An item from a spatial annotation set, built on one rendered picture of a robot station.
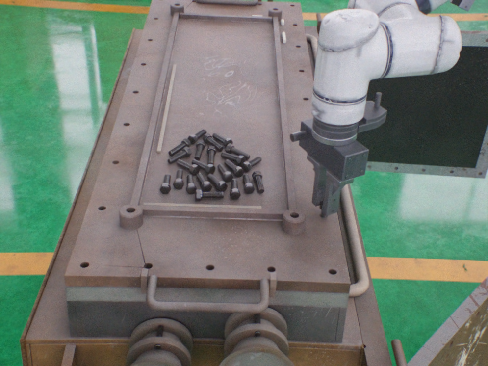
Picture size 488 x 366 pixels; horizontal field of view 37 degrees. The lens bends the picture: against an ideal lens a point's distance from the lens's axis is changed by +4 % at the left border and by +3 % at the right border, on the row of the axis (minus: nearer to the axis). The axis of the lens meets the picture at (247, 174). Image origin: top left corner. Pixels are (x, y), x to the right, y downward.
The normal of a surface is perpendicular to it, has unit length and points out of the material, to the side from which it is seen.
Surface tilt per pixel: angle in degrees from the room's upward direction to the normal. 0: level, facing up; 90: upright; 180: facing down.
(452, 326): 0
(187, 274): 0
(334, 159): 90
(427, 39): 50
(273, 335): 90
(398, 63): 91
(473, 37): 90
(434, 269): 0
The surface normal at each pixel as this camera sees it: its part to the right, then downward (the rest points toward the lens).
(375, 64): 0.25, 0.56
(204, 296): 0.00, 0.55
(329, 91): -0.57, 0.42
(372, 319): 0.04, -0.83
